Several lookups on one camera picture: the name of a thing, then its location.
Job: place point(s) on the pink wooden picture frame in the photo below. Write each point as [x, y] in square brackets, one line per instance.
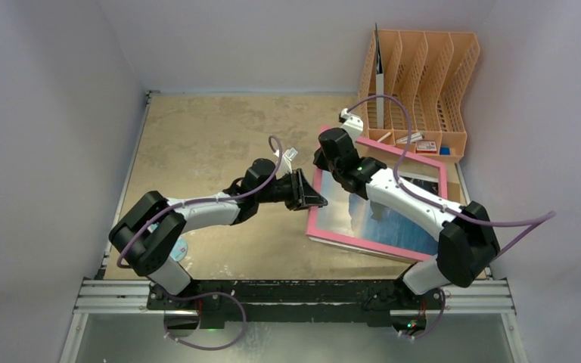
[424, 172]

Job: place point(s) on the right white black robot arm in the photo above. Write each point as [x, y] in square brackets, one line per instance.
[466, 240]

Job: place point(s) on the red white small box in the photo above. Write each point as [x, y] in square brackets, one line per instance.
[424, 146]

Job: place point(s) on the blue landscape photo print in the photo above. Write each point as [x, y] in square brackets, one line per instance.
[351, 222]

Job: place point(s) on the white marker pen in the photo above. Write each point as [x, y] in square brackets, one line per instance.
[384, 137]

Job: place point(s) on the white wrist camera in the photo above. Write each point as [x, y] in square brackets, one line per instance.
[351, 124]
[286, 160]

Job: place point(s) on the blue tape dispenser pack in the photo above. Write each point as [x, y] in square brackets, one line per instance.
[179, 248]

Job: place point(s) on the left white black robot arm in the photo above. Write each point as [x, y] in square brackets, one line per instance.
[145, 236]

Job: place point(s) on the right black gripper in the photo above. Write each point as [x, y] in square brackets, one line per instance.
[322, 161]

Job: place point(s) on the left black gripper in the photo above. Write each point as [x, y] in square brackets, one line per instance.
[302, 195]

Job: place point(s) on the brown frame backing board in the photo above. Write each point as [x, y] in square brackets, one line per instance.
[455, 184]

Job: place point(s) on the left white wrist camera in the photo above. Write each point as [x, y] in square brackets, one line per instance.
[286, 160]

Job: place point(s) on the white red glue stick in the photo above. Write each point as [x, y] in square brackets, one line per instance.
[417, 136]

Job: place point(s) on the orange plastic file organizer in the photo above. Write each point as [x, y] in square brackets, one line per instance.
[428, 72]

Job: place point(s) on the white folder in organizer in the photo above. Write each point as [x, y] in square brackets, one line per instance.
[379, 80]

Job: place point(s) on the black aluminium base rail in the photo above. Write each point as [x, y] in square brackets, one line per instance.
[378, 303]

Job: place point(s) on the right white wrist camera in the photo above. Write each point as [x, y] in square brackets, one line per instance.
[351, 124]

